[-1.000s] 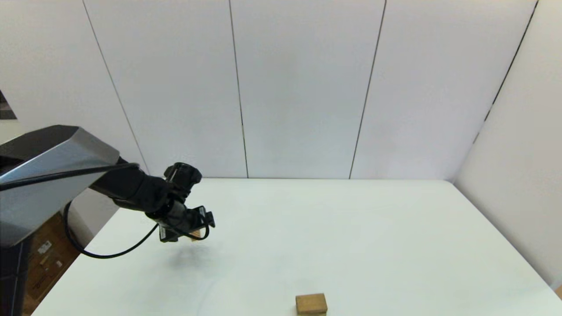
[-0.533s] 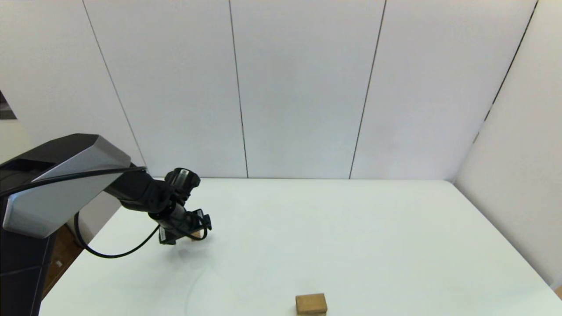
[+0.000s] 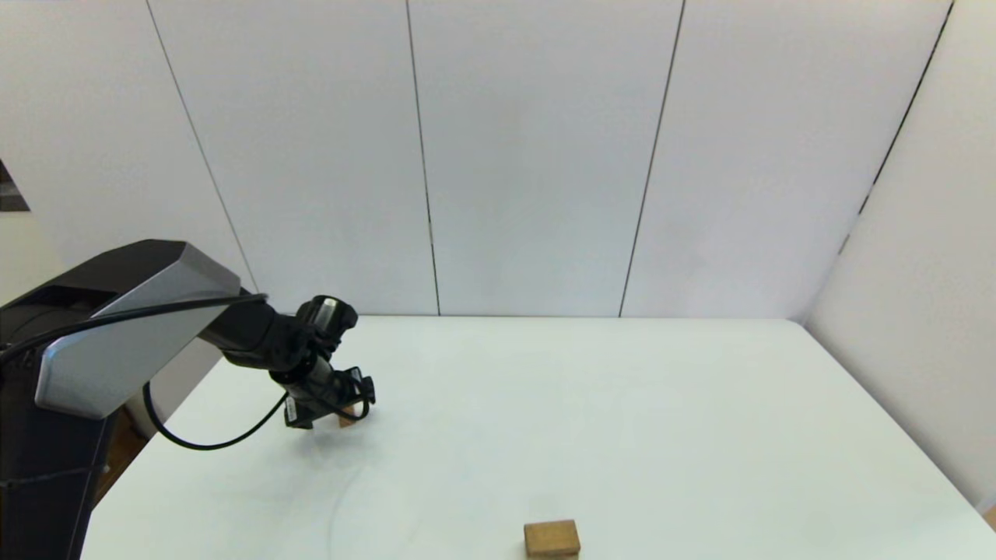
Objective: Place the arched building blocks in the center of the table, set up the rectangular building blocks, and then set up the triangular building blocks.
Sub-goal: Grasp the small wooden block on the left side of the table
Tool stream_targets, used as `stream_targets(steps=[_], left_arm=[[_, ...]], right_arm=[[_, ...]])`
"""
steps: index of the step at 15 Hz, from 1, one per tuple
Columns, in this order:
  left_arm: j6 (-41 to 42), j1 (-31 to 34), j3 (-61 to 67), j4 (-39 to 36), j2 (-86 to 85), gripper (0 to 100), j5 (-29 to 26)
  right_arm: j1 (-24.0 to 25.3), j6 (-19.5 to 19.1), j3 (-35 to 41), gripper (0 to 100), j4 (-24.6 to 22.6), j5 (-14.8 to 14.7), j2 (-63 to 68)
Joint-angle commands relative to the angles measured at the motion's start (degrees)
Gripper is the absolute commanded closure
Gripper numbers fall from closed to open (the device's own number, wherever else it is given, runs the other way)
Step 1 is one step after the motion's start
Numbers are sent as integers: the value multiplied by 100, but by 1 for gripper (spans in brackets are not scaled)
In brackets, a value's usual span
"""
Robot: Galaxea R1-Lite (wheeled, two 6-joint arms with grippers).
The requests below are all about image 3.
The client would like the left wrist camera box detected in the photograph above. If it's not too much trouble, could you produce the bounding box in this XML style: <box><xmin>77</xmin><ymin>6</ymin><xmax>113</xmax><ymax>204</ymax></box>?
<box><xmin>342</xmin><ymin>367</ymin><xmax>376</xmax><ymax>407</ymax></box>

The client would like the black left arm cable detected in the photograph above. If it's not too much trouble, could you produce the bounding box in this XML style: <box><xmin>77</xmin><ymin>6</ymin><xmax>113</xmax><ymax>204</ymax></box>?
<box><xmin>0</xmin><ymin>292</ymin><xmax>374</xmax><ymax>452</ymax></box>

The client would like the rectangular brown wooden block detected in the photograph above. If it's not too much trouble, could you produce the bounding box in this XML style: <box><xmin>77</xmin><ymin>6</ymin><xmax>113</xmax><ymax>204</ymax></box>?
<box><xmin>524</xmin><ymin>520</ymin><xmax>581</xmax><ymax>555</ymax></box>

